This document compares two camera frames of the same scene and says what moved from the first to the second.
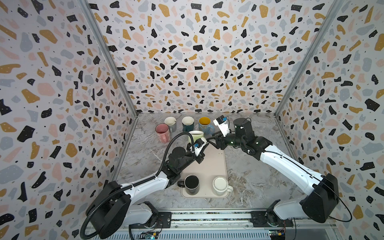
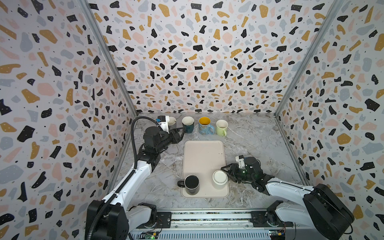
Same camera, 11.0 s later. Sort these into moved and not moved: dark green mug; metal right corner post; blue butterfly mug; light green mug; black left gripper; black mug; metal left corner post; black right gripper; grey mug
Moved: black left gripper; black right gripper; light green mug
Not moved: black mug; dark green mug; blue butterfly mug; metal right corner post; grey mug; metal left corner post
